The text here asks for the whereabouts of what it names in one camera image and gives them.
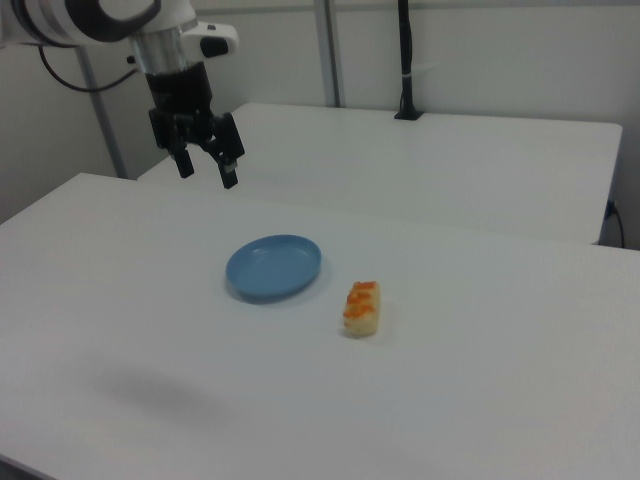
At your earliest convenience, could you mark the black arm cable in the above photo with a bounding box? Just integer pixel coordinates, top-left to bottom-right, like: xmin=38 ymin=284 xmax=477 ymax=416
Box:
xmin=38 ymin=43 xmax=139 ymax=93

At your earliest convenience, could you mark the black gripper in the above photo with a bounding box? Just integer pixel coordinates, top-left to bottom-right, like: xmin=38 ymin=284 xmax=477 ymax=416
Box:
xmin=144 ymin=60 xmax=247 ymax=190

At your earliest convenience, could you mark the black pole with base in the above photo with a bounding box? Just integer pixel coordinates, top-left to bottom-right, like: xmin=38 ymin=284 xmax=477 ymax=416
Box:
xmin=393 ymin=0 xmax=425 ymax=122

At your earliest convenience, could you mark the bread with orange topping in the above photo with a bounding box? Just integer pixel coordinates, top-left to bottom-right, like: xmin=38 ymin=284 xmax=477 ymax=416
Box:
xmin=342 ymin=280 xmax=383 ymax=340

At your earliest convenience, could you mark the black wall cable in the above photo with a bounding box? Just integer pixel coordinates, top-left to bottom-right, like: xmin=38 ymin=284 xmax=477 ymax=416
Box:
xmin=610 ymin=199 xmax=627 ymax=249

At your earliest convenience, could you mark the white side table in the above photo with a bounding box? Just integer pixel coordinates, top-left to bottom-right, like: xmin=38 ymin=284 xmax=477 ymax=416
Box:
xmin=136 ymin=102 xmax=624 ymax=247

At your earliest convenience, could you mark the white cable tie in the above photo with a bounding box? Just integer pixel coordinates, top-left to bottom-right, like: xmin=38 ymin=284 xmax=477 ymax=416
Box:
xmin=401 ymin=61 xmax=442 ymax=80

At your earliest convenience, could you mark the grey metal frame post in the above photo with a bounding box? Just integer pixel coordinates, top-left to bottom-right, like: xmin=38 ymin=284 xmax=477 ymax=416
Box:
xmin=73 ymin=45 xmax=129 ymax=180
xmin=314 ymin=0 xmax=347 ymax=108

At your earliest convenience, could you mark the blue oval plate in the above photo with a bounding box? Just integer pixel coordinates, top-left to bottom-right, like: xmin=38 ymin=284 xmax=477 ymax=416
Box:
xmin=224 ymin=234 xmax=324 ymax=305

